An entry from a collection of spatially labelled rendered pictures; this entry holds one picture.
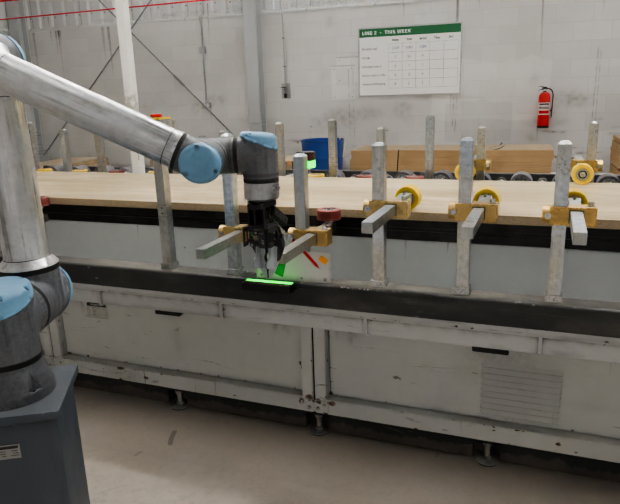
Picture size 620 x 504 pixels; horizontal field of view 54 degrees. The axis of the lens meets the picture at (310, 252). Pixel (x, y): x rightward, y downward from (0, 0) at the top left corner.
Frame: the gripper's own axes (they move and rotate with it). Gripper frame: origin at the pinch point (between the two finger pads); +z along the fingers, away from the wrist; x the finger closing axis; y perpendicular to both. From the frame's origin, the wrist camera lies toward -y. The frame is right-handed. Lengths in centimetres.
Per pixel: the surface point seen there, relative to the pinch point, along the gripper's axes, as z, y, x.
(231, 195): -14.5, -32.4, -27.7
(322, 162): 38, -561, -189
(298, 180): -19.9, -32.3, -4.1
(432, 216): -6, -52, 34
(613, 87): -40, -748, 139
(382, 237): -3.3, -32.4, 22.4
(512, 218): -7, -52, 58
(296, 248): -2.9, -15.4, 1.6
